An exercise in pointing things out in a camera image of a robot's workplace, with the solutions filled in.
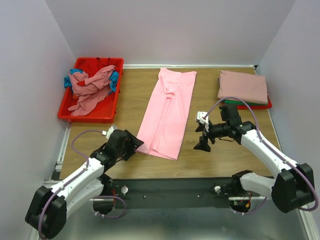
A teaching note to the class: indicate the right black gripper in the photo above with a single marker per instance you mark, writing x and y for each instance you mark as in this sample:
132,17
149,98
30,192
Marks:
203,145

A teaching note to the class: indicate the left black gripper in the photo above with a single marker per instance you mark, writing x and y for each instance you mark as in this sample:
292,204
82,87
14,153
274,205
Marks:
133,144

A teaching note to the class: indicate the light pink t shirt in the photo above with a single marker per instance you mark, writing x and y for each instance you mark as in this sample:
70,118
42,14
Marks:
164,122

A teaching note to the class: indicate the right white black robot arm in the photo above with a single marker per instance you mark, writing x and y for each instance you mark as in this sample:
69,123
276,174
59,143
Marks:
292,184

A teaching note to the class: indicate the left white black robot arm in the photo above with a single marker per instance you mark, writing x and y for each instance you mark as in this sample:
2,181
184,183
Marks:
50,207

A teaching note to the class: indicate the red plastic bin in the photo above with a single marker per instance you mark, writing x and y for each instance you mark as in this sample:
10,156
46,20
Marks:
105,110

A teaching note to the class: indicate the folded green shirt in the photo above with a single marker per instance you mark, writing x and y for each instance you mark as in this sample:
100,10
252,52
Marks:
230,101

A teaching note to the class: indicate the blue crumpled shirt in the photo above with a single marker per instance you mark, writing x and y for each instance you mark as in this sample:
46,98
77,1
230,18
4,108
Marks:
113,79

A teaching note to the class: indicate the crumpled dusty pink shirt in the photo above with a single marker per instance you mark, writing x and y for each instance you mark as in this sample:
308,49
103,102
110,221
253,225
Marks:
90,90

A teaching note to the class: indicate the folded dusty pink shirt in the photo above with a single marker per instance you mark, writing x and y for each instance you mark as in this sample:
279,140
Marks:
248,87

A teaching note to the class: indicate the folded red shirt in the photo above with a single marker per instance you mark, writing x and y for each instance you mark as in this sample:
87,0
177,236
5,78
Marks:
256,107

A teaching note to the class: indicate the red shirt in bin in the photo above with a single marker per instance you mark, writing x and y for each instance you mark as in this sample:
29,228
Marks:
91,65

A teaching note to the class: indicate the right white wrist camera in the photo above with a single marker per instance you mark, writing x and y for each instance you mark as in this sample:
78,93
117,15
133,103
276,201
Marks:
202,118

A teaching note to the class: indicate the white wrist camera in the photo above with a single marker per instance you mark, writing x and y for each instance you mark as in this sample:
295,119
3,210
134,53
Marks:
202,118
107,133

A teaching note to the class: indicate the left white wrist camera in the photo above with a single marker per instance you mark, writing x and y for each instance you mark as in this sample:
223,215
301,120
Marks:
107,133

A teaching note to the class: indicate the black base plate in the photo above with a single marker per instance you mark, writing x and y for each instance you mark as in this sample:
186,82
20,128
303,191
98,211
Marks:
172,193

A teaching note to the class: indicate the aluminium rail frame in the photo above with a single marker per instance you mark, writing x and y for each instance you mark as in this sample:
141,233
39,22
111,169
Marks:
307,218

